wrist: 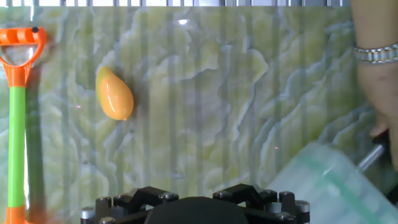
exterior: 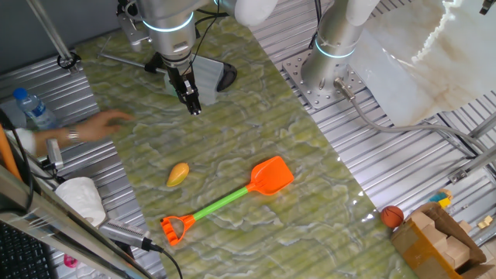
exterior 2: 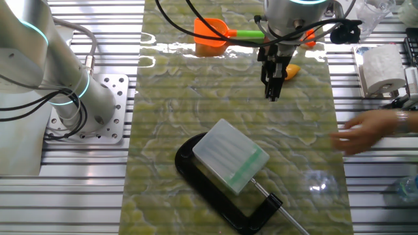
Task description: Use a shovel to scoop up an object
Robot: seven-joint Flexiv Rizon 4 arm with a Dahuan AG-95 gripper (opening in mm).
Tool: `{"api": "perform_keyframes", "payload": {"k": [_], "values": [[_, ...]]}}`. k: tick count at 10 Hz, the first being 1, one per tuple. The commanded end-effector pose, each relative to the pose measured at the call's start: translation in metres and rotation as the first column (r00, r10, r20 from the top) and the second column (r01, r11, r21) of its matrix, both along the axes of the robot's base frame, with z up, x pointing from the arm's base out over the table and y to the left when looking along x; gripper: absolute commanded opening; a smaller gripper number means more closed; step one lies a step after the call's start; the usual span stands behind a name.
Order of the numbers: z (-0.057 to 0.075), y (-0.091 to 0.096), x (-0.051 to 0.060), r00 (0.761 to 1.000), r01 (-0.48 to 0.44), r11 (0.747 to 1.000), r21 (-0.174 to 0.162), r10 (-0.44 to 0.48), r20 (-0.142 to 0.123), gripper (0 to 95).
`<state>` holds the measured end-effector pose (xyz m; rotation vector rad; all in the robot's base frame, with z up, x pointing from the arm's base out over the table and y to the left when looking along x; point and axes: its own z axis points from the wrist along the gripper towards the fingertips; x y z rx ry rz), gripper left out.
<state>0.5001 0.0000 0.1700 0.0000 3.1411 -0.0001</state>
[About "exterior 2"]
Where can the person's forearm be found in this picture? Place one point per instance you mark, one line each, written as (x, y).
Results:
(413, 121)

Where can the person's bare hand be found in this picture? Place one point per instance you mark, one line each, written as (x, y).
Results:
(369, 130)

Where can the black C-clamp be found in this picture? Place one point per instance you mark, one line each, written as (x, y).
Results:
(184, 168)

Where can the black keyboard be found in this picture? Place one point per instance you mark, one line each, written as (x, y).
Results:
(412, 45)

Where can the translucent plastic box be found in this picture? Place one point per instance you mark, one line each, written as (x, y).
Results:
(228, 153)

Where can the clear glass pitcher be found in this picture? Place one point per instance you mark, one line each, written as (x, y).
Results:
(369, 16)

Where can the white toilet paper roll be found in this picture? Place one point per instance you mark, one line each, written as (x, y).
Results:
(382, 68)

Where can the metal paper roll holder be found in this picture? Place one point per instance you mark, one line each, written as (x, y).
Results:
(358, 68)

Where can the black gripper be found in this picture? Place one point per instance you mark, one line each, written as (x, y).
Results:
(276, 60)

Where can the yellow toy mango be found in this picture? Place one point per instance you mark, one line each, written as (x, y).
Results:
(293, 72)

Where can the translucent plastic container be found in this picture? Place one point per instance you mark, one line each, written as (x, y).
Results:
(409, 11)

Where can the green marble pattern mat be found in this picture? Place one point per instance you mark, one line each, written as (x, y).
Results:
(196, 98)

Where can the small silver camera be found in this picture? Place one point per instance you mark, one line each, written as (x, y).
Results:
(405, 103)

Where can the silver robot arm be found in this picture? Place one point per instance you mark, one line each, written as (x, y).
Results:
(98, 104)

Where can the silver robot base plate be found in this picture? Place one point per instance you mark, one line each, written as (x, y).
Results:
(117, 85)

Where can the ribbed silver depth camera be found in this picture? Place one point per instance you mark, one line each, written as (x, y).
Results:
(412, 83)

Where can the clear water bottle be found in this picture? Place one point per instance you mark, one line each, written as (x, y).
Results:
(408, 189)

